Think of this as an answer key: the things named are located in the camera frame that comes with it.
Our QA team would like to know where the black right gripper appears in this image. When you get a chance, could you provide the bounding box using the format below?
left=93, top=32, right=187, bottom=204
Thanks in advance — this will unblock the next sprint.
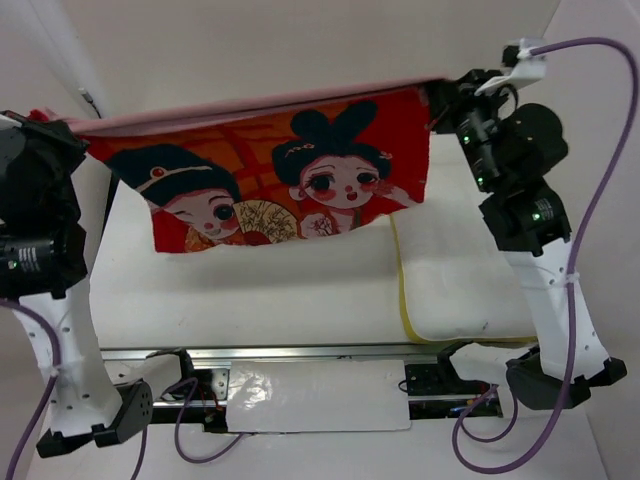
left=424, top=68, right=509, bottom=191

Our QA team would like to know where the white pillow with yellow edge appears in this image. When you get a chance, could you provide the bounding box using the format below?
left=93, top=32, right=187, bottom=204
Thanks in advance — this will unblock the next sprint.
left=391, top=135, right=535, bottom=341

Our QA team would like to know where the pink and red pillowcase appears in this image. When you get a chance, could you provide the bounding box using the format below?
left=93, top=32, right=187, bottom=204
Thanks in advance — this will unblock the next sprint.
left=29, top=74, right=446, bottom=255

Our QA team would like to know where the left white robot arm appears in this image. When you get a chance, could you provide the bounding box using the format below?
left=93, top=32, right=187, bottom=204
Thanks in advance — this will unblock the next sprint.
left=1, top=111, right=198, bottom=458

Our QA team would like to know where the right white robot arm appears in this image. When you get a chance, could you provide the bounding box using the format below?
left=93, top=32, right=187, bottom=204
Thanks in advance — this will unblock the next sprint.
left=424, top=70, right=627, bottom=410

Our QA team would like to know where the white glossy cover plate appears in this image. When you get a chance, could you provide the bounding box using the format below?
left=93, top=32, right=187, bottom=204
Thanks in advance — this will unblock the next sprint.
left=226, top=359, right=411, bottom=433

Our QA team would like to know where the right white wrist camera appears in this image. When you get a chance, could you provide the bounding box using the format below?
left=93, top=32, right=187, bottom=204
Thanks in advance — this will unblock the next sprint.
left=475, top=38, right=547, bottom=96

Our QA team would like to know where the black wall cable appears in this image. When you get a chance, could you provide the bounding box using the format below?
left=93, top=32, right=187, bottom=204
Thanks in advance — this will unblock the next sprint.
left=79, top=87, right=109, bottom=121

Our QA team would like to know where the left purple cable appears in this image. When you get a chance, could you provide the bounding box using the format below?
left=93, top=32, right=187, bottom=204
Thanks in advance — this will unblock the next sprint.
left=0, top=298, right=251, bottom=480

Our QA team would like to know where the purple cable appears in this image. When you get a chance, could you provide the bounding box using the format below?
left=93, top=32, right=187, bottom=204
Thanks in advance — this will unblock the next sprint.
left=451, top=37, right=639, bottom=473
left=0, top=298, right=251, bottom=480

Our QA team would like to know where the aluminium mounting rail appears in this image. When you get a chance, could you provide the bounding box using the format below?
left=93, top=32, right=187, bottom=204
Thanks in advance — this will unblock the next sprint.
left=99, top=341, right=506, bottom=425

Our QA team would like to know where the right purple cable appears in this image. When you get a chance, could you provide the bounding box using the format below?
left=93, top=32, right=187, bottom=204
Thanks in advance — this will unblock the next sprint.
left=451, top=37, right=639, bottom=473

